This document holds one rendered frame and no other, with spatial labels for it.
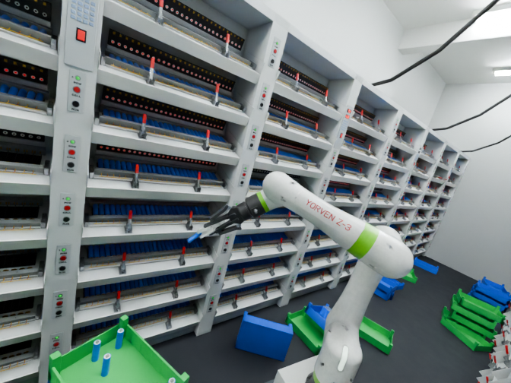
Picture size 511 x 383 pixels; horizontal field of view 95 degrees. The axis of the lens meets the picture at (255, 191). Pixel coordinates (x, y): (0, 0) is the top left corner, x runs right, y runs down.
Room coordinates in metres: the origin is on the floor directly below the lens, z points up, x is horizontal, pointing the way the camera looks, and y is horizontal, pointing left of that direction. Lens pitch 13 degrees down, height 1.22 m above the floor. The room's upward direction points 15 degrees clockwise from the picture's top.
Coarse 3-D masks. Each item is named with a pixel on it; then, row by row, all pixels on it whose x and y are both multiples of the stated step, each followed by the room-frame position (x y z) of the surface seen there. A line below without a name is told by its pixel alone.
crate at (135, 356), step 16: (128, 320) 0.63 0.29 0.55; (112, 336) 0.60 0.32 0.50; (128, 336) 0.62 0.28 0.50; (80, 352) 0.52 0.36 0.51; (112, 352) 0.57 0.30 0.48; (128, 352) 0.58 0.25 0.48; (144, 352) 0.58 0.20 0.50; (64, 368) 0.49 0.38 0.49; (80, 368) 0.51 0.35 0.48; (96, 368) 0.52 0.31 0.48; (112, 368) 0.53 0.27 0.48; (128, 368) 0.54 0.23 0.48; (144, 368) 0.55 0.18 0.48; (160, 368) 0.55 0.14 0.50
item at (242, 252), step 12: (240, 240) 1.40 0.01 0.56; (252, 240) 1.45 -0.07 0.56; (264, 240) 1.51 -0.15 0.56; (276, 240) 1.56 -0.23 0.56; (288, 240) 1.63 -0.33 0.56; (240, 252) 1.32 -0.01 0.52; (252, 252) 1.37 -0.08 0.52; (264, 252) 1.42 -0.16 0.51; (276, 252) 1.48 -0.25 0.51; (288, 252) 1.56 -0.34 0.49
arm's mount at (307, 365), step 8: (304, 360) 0.83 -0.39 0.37; (312, 360) 0.84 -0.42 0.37; (288, 368) 0.78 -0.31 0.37; (296, 368) 0.79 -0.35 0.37; (304, 368) 0.80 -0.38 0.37; (312, 368) 0.81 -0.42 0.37; (280, 376) 0.74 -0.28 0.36; (288, 376) 0.74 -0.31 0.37; (296, 376) 0.75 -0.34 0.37; (304, 376) 0.76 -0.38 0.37
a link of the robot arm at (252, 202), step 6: (246, 198) 0.93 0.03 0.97; (252, 198) 0.91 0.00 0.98; (258, 198) 0.91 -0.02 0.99; (246, 204) 0.92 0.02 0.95; (252, 204) 0.90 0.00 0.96; (258, 204) 0.90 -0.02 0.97; (252, 210) 0.89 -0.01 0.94; (258, 210) 0.90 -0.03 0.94; (264, 210) 0.91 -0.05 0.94; (258, 216) 0.92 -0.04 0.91
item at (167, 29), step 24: (120, 0) 0.84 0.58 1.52; (144, 0) 0.99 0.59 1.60; (168, 0) 1.03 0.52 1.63; (144, 24) 0.85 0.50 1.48; (168, 24) 0.96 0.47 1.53; (192, 24) 1.11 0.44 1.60; (216, 24) 1.16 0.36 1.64; (192, 48) 0.96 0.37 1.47; (216, 48) 1.08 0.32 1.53; (240, 48) 1.27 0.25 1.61; (240, 72) 1.11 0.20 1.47
